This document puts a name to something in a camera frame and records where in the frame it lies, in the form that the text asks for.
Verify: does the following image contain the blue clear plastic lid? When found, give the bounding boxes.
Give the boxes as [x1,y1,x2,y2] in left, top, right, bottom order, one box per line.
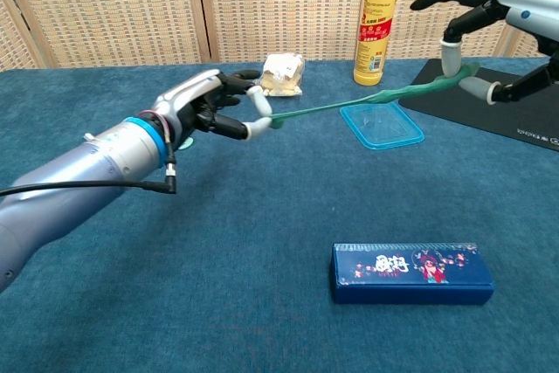
[339,100,426,152]

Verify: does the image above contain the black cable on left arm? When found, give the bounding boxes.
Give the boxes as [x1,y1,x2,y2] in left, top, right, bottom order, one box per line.
[0,136,178,197]

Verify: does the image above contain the yellow bottle with green cap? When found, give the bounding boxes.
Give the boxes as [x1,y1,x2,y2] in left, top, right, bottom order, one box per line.
[353,0,400,86]

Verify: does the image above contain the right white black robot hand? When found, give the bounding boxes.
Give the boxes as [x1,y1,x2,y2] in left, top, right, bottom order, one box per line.
[410,0,559,106]

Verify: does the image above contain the green putty strip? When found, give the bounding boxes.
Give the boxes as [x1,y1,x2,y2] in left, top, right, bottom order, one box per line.
[266,61,481,130]

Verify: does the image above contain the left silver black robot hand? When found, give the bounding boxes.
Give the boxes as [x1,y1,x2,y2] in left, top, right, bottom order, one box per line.
[152,68,274,149]

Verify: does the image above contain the black mouse pad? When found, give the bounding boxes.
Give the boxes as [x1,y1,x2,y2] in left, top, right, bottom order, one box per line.
[397,58,559,152]

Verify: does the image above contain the woven wicker folding screen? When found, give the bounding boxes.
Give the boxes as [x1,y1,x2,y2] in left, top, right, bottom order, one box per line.
[0,0,559,71]

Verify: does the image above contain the clear bag of snacks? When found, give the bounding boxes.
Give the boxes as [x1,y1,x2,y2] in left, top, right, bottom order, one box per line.
[254,52,306,99]

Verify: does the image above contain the blue velvet tablecloth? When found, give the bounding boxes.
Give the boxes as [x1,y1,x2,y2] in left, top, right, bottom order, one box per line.
[0,57,559,373]

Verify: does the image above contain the dark blue printed pencil case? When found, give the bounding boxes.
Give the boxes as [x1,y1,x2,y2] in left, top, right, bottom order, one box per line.
[330,241,496,306]

